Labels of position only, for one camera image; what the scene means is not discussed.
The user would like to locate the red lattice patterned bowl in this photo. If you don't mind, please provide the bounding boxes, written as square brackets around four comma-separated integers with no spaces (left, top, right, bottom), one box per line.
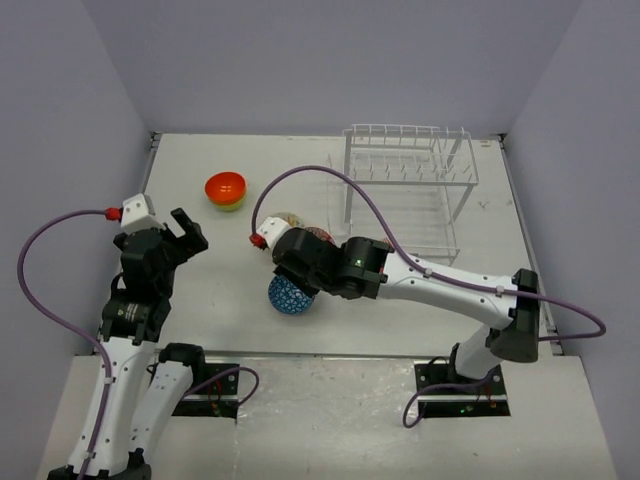
[305,226,335,244]

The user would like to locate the green floral patterned bowl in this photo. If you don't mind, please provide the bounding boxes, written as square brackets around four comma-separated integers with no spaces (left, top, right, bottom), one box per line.
[272,212,305,228]

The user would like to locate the blue zigzag patterned bowl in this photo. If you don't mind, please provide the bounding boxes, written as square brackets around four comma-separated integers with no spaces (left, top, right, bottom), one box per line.
[267,276,313,315]

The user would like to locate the lime green plastic bowl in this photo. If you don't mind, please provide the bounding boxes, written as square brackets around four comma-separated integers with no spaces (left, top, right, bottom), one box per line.
[209,195,246,212]

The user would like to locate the orange plastic bowl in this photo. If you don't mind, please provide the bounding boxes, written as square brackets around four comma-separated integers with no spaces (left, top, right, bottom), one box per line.
[204,171,248,207]

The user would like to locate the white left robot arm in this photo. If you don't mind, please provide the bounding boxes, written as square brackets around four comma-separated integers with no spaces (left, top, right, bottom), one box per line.
[48,201,208,479]

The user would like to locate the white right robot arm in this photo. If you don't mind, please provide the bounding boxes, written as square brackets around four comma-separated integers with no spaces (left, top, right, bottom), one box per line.
[267,228,540,393]

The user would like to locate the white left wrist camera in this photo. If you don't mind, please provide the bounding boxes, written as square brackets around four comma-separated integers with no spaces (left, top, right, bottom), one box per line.
[120,193,161,234]

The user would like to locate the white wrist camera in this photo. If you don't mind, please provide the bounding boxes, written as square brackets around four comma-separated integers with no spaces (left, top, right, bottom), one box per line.
[120,193,161,234]
[249,216,292,250]

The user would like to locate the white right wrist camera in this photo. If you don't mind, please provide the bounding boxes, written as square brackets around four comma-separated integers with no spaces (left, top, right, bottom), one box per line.
[249,216,292,250]

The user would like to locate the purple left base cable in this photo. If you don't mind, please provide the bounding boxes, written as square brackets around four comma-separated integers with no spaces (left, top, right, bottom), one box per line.
[187,367,261,416]

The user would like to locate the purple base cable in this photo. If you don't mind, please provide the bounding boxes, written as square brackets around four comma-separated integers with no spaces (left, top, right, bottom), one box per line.
[187,367,261,416]
[402,374,496,430]

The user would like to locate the white wire dish rack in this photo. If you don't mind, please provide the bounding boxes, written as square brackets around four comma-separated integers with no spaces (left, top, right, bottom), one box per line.
[327,124,479,266]

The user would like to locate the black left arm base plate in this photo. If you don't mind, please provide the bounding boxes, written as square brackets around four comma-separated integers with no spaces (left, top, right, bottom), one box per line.
[173,372,239,420]

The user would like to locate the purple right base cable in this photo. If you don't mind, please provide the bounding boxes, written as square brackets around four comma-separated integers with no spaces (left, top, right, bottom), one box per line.
[402,374,496,430]

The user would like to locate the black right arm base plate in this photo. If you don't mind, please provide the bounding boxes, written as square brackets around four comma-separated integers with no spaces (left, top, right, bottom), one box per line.
[414,358,511,419]

